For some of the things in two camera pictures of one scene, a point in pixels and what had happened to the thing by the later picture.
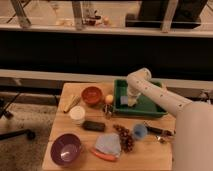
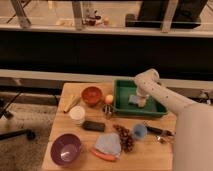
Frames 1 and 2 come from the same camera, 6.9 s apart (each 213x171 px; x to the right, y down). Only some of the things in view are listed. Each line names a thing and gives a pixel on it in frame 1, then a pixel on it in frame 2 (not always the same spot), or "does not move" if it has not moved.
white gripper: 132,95 to 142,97
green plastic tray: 146,107 does not move
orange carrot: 104,156 does not move
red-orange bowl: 91,95 does not move
